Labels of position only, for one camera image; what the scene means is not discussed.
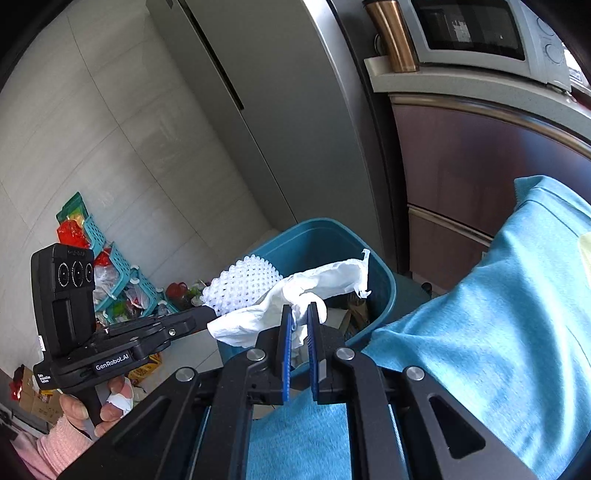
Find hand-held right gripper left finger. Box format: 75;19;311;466
58;305;296;480

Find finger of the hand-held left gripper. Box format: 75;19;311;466
98;306;219;357

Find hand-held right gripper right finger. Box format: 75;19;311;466
307;301;539;480

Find large white foam fruit net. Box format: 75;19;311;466
201;255;284;317

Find white tissue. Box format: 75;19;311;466
208;249;372;349

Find blue plastic trash bin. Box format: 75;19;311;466
216;218;397;367

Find person's left forearm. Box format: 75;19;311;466
36;418;96;479

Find person's left hand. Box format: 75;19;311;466
59;375;136;438

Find clear bag of goods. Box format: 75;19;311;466
95;263;121;305

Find yellow snack packet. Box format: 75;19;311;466
127;353;162;386

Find teal basket rack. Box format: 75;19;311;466
55;191;181;324

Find red plastic bag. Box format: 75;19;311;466
58;219;90;250

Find cardboard box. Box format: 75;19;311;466
18;367;63;421

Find green snack packet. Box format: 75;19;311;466
56;191;88;222

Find brown base cabinets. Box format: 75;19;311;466
388;92;591;296

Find grey refrigerator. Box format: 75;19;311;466
148;0;384;259

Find beige kitchen counter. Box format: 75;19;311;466
364;55;591;148

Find copper thermos flask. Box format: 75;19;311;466
362;0;419;73

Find white microwave oven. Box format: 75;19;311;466
397;0;573;90

